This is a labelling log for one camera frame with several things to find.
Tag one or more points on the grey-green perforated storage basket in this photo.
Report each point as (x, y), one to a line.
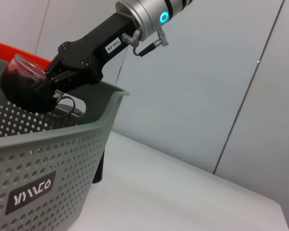
(50, 149)

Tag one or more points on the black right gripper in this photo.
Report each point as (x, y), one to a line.
(91, 55)

